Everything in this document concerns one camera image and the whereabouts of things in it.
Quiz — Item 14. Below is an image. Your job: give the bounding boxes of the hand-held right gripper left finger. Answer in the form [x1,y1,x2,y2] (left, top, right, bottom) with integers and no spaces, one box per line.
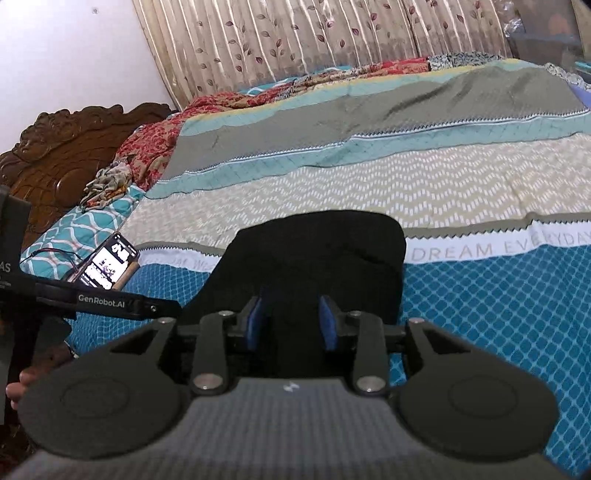
[110,295,271,396]

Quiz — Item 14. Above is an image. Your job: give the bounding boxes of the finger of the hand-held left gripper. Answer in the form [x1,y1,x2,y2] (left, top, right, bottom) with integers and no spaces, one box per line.
[32,282,182,322]

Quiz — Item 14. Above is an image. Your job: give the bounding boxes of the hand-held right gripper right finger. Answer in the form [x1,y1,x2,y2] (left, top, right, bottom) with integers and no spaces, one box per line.
[318,295,479,397]

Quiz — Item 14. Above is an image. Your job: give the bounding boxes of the black pants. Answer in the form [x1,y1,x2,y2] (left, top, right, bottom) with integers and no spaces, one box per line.
[182,210,408,385]

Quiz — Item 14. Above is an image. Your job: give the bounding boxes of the person's left hand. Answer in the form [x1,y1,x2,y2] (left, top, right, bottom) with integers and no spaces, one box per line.
[6,342,78,412]

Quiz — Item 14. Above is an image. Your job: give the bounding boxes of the black smartphone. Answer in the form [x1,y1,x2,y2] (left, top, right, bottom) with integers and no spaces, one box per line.
[65,233,140,291]

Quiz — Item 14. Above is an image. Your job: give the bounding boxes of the teal white patterned pillow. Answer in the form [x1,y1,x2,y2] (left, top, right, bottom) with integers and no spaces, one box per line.
[21,185,149,283]

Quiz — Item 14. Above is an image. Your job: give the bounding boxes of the carved wooden headboard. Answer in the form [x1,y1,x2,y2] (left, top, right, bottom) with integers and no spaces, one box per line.
[0,102,179,254]

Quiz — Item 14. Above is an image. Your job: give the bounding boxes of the crumpled printed cloth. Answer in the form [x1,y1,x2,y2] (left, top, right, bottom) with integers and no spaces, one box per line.
[79,159,136,214]

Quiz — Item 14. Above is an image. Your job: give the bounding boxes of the red floral blanket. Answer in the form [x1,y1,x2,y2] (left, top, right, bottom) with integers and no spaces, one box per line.
[115,55,509,193]

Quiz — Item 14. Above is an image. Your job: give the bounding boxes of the striped patterned bedsheet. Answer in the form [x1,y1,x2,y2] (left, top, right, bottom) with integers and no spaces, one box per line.
[69,58,591,477]

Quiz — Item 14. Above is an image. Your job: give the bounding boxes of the beige leaf print curtain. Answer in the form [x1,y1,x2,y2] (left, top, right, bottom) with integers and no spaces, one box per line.
[131,0,514,112]

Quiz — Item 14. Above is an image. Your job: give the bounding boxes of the grey plastic bin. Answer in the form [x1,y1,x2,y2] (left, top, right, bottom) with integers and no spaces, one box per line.
[507,28,591,85]

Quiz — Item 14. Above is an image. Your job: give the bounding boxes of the red black cable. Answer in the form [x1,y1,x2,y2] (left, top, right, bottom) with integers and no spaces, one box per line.
[21,248,89,274]

